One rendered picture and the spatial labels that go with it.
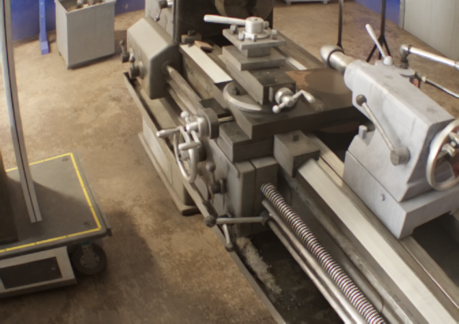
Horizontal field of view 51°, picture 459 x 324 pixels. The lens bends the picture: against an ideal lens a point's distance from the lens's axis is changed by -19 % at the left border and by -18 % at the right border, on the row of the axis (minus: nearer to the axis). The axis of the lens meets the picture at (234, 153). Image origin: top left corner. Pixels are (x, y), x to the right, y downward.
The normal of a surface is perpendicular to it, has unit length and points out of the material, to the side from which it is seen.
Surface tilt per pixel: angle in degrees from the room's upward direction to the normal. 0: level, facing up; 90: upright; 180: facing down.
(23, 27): 90
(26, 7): 90
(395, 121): 76
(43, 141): 0
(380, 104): 86
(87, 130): 0
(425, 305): 36
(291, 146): 0
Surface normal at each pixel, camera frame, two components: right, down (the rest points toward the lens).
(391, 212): -0.91, 0.21
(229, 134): 0.02, -0.84
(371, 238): -0.52, -0.56
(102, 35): 0.50, 0.48
